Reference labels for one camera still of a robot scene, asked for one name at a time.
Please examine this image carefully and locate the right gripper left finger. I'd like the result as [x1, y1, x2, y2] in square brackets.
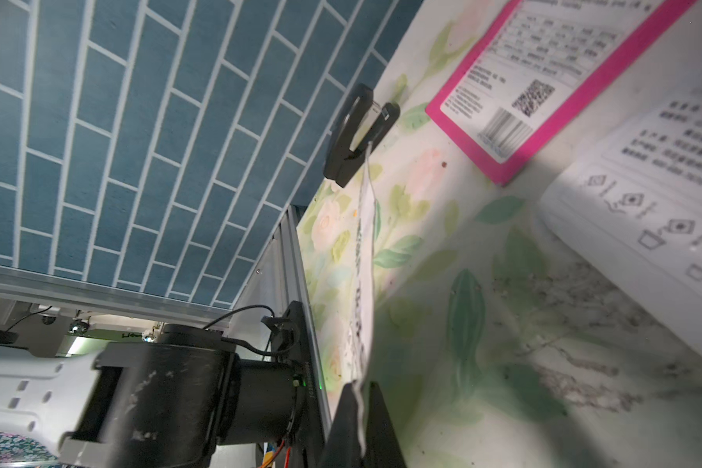
[318, 383, 363, 468]

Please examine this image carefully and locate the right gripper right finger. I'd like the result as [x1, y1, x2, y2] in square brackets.
[365, 382, 407, 468]

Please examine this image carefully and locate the white text packet shelf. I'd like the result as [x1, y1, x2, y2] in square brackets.
[347, 144, 376, 457]

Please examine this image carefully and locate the white text seed packet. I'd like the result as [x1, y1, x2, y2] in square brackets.
[538, 63, 702, 356]

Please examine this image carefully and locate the pink-bordered seed packet back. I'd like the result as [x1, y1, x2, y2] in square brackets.
[426, 1, 693, 185]

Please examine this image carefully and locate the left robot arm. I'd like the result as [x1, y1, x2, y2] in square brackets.
[0, 325, 301, 467]

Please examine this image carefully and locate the floral table mat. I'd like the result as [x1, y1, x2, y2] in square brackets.
[298, 1, 702, 467]

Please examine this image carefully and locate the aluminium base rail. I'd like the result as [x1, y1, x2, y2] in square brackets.
[0, 212, 330, 467]

